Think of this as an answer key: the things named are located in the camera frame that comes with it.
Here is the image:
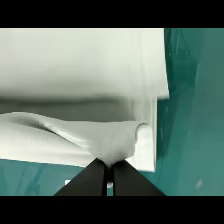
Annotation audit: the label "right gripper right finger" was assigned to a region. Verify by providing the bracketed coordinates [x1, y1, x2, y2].
[111, 159, 167, 197]

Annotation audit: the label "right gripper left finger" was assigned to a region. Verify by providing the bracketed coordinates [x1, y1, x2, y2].
[53, 157, 108, 197]

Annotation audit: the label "white T-shirt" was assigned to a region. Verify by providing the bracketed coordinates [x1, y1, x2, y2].
[0, 27, 170, 173]

